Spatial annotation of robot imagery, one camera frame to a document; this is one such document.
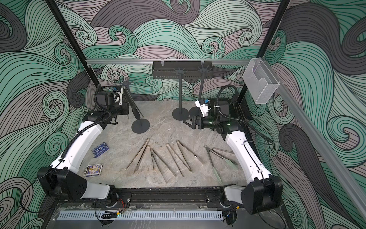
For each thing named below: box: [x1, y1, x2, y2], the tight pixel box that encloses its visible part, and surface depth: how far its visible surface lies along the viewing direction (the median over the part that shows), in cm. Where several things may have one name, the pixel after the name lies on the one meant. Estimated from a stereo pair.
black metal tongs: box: [122, 85, 144, 120], surface depth 87 cm
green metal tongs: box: [203, 144, 239, 185], surface depth 87 cm
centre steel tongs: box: [150, 148, 177, 184], surface depth 85 cm
